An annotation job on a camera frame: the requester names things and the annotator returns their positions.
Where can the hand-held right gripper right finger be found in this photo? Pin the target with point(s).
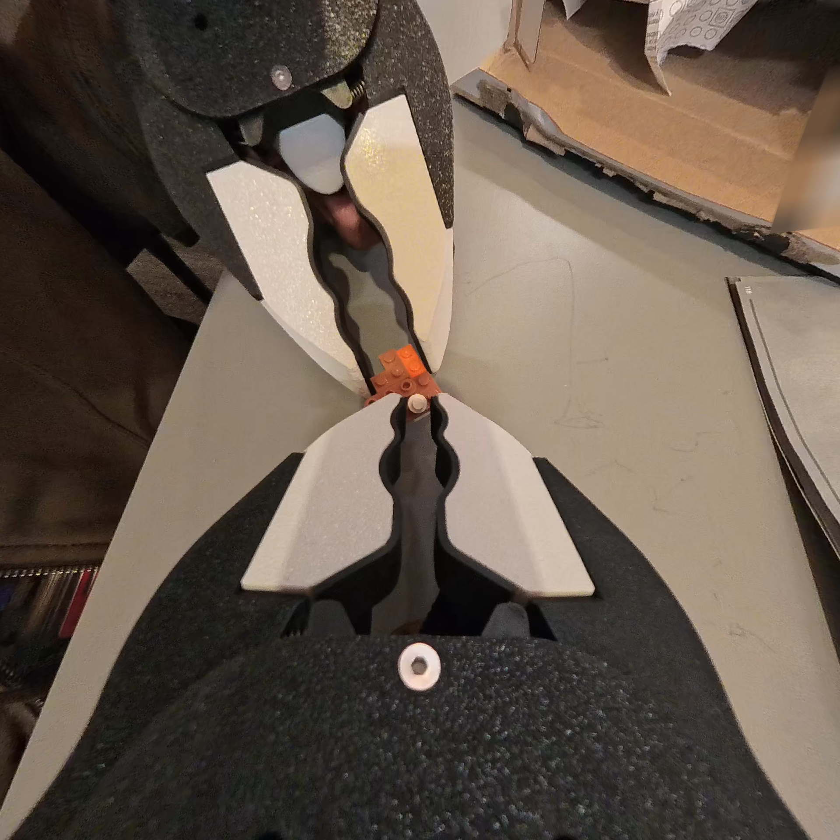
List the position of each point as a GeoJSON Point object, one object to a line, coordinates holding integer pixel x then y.
{"type": "Point", "coordinates": [512, 518]}

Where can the white patterned paper bag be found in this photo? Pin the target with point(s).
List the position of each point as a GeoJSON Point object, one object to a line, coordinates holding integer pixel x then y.
{"type": "Point", "coordinates": [695, 26]}

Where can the small white round brick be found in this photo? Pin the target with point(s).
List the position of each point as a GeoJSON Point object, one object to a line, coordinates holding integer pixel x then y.
{"type": "Point", "coordinates": [417, 403]}

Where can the cardboard box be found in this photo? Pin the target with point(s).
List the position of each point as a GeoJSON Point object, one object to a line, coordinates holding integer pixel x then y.
{"type": "Point", "coordinates": [656, 131]}

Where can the person's brown jacket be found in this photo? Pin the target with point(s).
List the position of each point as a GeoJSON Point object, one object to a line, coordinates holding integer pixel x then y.
{"type": "Point", "coordinates": [65, 394]}

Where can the orange brick plate assembly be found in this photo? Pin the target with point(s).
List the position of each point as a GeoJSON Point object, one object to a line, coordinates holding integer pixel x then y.
{"type": "Point", "coordinates": [394, 380]}

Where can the brick instruction booklet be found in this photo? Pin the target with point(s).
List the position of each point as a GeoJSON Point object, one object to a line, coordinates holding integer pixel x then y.
{"type": "Point", "coordinates": [800, 394]}

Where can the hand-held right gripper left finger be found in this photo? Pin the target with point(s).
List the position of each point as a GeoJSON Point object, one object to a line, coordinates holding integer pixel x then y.
{"type": "Point", "coordinates": [328, 512]}

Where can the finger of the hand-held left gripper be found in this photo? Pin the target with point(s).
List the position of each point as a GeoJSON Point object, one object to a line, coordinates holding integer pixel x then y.
{"type": "Point", "coordinates": [407, 216]}
{"type": "Point", "coordinates": [275, 249]}

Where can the person's left hand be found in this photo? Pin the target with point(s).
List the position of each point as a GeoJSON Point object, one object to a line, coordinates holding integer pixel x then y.
{"type": "Point", "coordinates": [344, 223]}

